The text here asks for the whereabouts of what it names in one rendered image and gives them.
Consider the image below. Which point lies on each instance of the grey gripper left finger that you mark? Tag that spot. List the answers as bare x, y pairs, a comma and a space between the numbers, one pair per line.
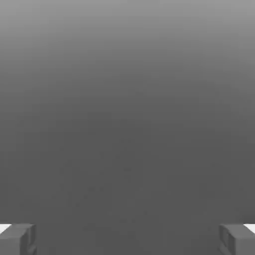
16, 239

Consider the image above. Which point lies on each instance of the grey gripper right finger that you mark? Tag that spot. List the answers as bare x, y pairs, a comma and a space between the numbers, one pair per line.
239, 239

